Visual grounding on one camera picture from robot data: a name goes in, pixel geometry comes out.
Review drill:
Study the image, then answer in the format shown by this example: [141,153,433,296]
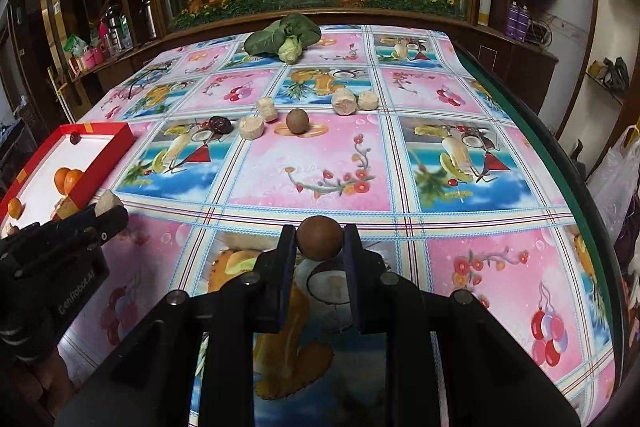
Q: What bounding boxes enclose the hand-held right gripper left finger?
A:
[55,224,297,427]

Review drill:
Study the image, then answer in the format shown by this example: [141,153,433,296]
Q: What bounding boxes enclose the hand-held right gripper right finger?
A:
[342,224,582,427]

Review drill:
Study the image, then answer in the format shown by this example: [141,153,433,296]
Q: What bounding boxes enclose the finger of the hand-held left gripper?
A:
[0,222,98,282]
[50,206,130,254]

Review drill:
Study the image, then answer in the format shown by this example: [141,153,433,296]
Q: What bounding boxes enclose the brown round fruit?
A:
[297,216,344,262]
[286,108,312,134]

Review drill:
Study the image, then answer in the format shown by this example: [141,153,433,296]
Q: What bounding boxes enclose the red shallow box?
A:
[0,122,136,238]

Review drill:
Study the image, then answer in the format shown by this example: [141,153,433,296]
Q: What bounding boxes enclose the person's left hand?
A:
[12,354,71,413]

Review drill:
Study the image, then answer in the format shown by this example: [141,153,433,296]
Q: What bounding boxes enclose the fruit printed tablecloth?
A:
[57,24,626,427]

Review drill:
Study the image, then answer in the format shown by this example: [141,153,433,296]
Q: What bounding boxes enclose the pink cups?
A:
[75,49,106,70]

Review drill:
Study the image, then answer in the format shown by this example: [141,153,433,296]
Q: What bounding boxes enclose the silver thermos flask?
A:
[104,7,126,52]

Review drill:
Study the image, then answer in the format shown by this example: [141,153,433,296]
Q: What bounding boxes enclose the green-edged table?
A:
[452,39,632,388]

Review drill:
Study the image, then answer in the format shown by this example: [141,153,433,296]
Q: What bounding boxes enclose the green bok choy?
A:
[243,18,322,64]

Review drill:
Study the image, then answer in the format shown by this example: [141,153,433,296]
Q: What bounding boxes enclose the dark wooden cabinet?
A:
[450,24,559,112]

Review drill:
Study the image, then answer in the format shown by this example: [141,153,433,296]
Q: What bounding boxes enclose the white plastic bag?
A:
[587,127,640,248]

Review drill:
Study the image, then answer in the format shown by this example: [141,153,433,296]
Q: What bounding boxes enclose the black bag on shelf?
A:
[602,57,630,90]

